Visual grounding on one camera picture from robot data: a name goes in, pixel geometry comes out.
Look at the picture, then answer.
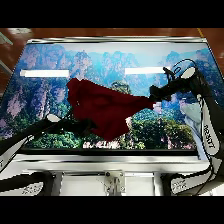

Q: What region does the dark red garment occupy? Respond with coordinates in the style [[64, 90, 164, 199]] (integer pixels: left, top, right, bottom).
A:
[[66, 77, 155, 142]]

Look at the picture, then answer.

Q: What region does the black cable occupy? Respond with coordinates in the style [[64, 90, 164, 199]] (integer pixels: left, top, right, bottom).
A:
[[172, 58, 200, 80]]

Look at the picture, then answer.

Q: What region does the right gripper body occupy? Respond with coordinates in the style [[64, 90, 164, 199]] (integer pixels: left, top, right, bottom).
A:
[[148, 83, 169, 102]]

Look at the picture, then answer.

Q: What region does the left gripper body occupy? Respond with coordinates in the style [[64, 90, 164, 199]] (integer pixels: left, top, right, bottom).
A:
[[75, 118, 99, 135]]

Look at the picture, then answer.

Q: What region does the silver frame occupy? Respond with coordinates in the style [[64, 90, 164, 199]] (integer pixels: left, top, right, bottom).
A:
[[0, 35, 224, 197]]

